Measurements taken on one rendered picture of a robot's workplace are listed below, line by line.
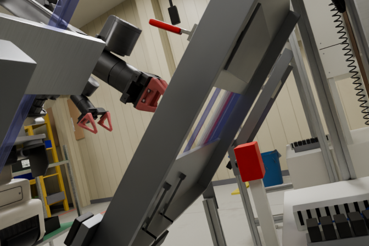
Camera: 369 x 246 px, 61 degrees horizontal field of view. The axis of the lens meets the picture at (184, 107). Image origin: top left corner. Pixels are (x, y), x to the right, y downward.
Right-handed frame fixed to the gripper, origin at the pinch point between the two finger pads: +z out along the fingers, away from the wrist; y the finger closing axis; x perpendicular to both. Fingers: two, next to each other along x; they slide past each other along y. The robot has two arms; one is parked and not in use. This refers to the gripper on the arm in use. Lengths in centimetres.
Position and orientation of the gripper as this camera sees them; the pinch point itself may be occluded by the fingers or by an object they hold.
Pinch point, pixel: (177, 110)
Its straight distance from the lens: 59.2
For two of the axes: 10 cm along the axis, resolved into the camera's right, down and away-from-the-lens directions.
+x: -4.8, 8.6, 1.6
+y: 3.1, 0.0, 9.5
